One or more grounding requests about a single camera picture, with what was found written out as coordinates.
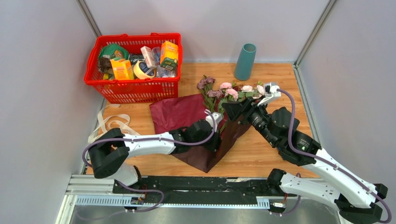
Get dark red wrapping paper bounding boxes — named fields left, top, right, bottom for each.
left=149, top=94, right=251, bottom=173

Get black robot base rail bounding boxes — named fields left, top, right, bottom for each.
left=66, top=175, right=310, bottom=209

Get teal ceramic vase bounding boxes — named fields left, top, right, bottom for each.
left=234, top=43, right=256, bottom=81

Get orange green box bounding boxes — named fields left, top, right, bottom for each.
left=160, top=41, right=179, bottom=71

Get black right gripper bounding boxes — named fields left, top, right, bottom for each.
left=221, top=96, right=277, bottom=147

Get white small box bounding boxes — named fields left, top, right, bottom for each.
left=140, top=46, right=157, bottom=69

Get yellow tape roll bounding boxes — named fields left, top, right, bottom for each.
left=133, top=60, right=156, bottom=79

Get red plastic shopping basket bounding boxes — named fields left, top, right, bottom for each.
left=84, top=33, right=183, bottom=104

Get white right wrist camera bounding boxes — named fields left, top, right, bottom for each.
left=256, top=82, right=281, bottom=106

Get pink flower bouquet brown wrap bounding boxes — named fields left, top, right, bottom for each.
left=197, top=76, right=266, bottom=133

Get orange juice carton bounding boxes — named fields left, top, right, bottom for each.
left=110, top=57, right=134, bottom=80

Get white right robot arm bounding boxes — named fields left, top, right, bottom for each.
left=223, top=98, right=388, bottom=224

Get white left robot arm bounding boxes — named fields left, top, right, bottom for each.
left=83, top=113, right=222, bottom=194

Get green snack bag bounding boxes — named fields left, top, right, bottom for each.
left=98, top=43, right=129, bottom=59

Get clear plastic bottle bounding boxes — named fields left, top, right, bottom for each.
left=152, top=47, right=177, bottom=78

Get white printed ribbon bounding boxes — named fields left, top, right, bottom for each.
left=87, top=104, right=140, bottom=144

